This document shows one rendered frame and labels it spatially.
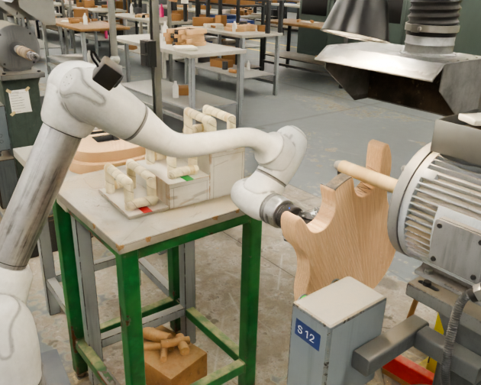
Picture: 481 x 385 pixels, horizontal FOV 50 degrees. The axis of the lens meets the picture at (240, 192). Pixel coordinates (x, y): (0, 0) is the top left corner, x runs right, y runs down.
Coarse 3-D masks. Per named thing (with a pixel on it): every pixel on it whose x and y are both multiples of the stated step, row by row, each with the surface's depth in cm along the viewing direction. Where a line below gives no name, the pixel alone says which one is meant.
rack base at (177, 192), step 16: (144, 160) 193; (160, 160) 193; (176, 160) 194; (160, 176) 178; (192, 176) 179; (208, 176) 180; (160, 192) 179; (176, 192) 175; (192, 192) 179; (208, 192) 183
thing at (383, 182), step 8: (344, 160) 124; (344, 168) 123; (352, 168) 121; (360, 168) 120; (352, 176) 122; (360, 176) 119; (368, 176) 118; (376, 176) 116; (384, 176) 115; (376, 184) 116; (384, 184) 114; (392, 184) 113; (392, 192) 114
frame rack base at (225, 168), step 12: (204, 156) 181; (216, 156) 179; (228, 156) 182; (240, 156) 185; (204, 168) 183; (216, 168) 181; (228, 168) 184; (240, 168) 187; (216, 180) 183; (228, 180) 186; (216, 192) 185; (228, 192) 188
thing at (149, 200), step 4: (148, 196) 173; (152, 196) 174; (156, 196) 174; (136, 200) 171; (140, 200) 171; (144, 200) 172; (148, 200) 172; (152, 200) 173; (156, 200) 174; (128, 204) 169; (132, 204) 169; (136, 204) 170; (140, 204) 171; (144, 204) 172; (148, 204) 173; (152, 204) 174; (128, 208) 170; (132, 208) 170; (136, 208) 171
